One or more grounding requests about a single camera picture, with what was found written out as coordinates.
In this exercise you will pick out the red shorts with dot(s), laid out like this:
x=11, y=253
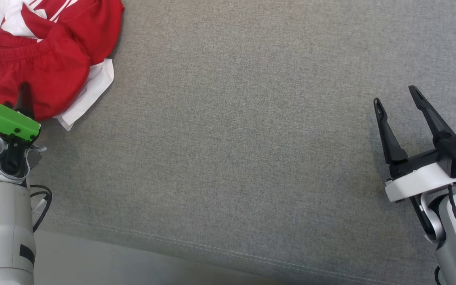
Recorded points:
x=42, y=71

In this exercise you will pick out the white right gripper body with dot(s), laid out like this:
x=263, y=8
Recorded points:
x=418, y=180

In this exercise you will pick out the red and white jersey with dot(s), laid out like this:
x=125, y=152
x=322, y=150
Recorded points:
x=89, y=23

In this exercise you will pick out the grey fabric sofa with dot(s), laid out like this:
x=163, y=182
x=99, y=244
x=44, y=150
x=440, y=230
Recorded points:
x=232, y=118

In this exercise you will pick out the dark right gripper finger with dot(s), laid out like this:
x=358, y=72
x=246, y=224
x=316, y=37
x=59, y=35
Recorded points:
x=388, y=134
x=430, y=114

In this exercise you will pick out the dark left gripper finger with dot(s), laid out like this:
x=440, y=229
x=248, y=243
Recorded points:
x=25, y=99

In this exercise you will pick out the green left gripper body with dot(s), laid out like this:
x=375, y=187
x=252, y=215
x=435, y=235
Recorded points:
x=2, y=118

